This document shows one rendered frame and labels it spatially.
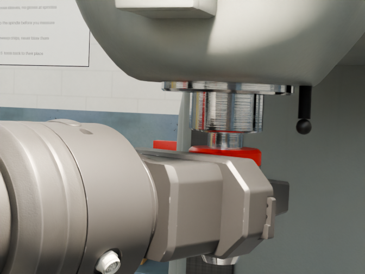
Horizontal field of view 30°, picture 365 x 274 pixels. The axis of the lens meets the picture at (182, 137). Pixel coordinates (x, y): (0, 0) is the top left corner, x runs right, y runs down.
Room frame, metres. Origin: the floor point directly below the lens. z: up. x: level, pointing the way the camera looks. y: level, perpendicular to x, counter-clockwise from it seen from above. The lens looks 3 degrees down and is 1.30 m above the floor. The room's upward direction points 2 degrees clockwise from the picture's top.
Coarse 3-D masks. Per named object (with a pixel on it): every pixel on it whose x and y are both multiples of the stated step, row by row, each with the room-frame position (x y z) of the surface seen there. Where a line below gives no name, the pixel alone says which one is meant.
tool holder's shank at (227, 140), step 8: (208, 136) 0.44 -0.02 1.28; (216, 136) 0.43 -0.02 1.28; (224, 136) 0.43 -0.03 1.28; (232, 136) 0.43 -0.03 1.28; (240, 136) 0.43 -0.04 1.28; (208, 144) 0.44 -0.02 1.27; (216, 144) 0.43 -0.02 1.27; (224, 144) 0.43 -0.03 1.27; (232, 144) 0.43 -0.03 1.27; (240, 144) 0.43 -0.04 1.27
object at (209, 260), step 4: (204, 256) 0.43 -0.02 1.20; (208, 256) 0.43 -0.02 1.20; (240, 256) 0.43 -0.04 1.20; (204, 260) 0.43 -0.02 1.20; (208, 260) 0.43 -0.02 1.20; (212, 260) 0.43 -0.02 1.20; (216, 260) 0.43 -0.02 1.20; (220, 260) 0.43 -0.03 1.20; (224, 260) 0.43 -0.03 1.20; (228, 260) 0.43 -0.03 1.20; (232, 260) 0.43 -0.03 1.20; (236, 260) 0.43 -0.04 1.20; (216, 264) 0.43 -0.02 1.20; (220, 264) 0.43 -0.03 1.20; (224, 264) 0.43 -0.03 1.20; (228, 264) 0.43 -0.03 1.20
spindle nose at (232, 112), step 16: (192, 96) 0.43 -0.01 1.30; (208, 96) 0.42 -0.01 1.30; (224, 96) 0.42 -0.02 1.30; (240, 96) 0.42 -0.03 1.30; (256, 96) 0.42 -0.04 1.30; (192, 112) 0.43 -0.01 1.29; (208, 112) 0.42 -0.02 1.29; (224, 112) 0.42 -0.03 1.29; (240, 112) 0.42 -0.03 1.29; (256, 112) 0.42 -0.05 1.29; (192, 128) 0.43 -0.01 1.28; (208, 128) 0.42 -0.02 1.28; (224, 128) 0.42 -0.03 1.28; (240, 128) 0.42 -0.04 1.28; (256, 128) 0.42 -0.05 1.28
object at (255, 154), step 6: (192, 150) 0.43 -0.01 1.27; (198, 150) 0.42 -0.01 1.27; (204, 150) 0.42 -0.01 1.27; (210, 150) 0.42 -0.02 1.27; (216, 150) 0.42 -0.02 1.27; (222, 150) 0.42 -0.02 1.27; (228, 150) 0.42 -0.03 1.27; (234, 150) 0.42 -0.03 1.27; (240, 150) 0.42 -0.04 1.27; (246, 150) 0.42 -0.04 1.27; (252, 150) 0.42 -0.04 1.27; (258, 150) 0.43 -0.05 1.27; (234, 156) 0.42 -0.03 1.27; (240, 156) 0.42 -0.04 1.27; (246, 156) 0.42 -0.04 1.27; (252, 156) 0.42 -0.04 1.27; (258, 156) 0.43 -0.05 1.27; (258, 162) 0.43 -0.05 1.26
